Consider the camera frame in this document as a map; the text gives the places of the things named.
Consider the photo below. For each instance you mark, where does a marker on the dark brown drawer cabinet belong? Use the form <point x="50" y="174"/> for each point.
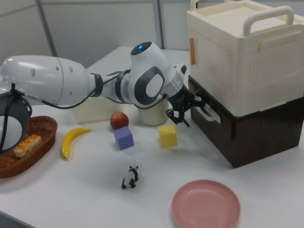
<point x="261" y="133"/>

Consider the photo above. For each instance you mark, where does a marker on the yellow foam cube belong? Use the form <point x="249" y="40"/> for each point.
<point x="168" y="136"/>

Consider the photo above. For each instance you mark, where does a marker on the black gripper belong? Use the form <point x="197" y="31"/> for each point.
<point x="181" y="98"/>

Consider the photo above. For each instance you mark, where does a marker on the small white lidded bin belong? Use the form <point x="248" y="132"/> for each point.
<point x="152" y="116"/>

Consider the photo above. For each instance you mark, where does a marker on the orange latch strip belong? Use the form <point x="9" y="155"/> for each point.
<point x="192" y="51"/>

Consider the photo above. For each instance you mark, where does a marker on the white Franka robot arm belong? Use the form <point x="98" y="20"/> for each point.
<point x="47" y="78"/>

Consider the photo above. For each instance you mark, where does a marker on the pink round plate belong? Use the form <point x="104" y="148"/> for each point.
<point x="206" y="204"/>

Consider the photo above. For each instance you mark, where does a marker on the yellow banana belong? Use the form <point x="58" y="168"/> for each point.
<point x="69" y="140"/>

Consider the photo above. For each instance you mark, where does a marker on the small panda figurine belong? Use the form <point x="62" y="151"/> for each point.
<point x="130" y="177"/>

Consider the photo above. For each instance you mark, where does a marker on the orange glazed bread loaf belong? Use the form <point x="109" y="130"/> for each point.
<point x="27" y="146"/>

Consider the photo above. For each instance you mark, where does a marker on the cream open plastic bin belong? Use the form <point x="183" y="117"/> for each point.
<point x="90" y="114"/>

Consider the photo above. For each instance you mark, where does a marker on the brown wicker basket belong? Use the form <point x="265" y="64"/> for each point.
<point x="45" y="133"/>

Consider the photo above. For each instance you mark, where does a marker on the red apple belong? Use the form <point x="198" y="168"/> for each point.
<point x="118" y="121"/>

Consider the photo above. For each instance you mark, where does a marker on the purple foam cube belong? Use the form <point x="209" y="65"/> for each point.
<point x="123" y="139"/>

